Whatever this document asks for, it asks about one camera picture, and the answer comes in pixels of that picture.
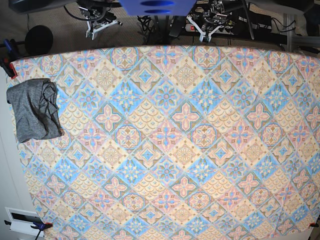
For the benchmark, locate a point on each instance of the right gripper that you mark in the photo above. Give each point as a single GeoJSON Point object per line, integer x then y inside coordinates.
{"type": "Point", "coordinates": [98, 20]}

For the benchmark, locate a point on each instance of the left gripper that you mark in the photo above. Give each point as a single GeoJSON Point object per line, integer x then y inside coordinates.
{"type": "Point", "coordinates": [208, 22]}

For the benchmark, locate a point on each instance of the grey t-shirt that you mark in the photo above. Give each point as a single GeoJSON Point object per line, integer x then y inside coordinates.
{"type": "Point", "coordinates": [34, 104]}

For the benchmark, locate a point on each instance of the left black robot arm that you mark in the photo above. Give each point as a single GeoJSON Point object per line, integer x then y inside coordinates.
{"type": "Point", "coordinates": [239, 11]}

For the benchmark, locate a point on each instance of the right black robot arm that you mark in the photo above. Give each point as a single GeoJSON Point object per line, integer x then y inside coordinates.
{"type": "Point", "coordinates": [88, 4]}

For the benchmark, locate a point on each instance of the black power strip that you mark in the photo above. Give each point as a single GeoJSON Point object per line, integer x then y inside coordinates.
{"type": "Point", "coordinates": [190, 28]}

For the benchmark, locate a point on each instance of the black round stool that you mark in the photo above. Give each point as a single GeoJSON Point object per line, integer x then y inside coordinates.
{"type": "Point", "coordinates": [38, 41]}

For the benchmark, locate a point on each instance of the red blue table clamp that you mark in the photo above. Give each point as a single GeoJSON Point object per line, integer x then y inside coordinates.
{"type": "Point", "coordinates": [12, 54]}

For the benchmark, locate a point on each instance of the patterned colourful tablecloth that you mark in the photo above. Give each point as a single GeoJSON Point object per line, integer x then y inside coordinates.
{"type": "Point", "coordinates": [177, 143]}

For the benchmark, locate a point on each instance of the orange blue corner clamp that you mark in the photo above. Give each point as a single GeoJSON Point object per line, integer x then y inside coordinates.
{"type": "Point", "coordinates": [40, 227]}

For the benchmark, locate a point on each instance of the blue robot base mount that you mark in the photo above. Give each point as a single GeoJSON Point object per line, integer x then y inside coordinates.
{"type": "Point", "coordinates": [157, 7]}

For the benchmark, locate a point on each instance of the white wall outlet box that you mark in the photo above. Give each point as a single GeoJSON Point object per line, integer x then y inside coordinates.
{"type": "Point", "coordinates": [22, 220]}

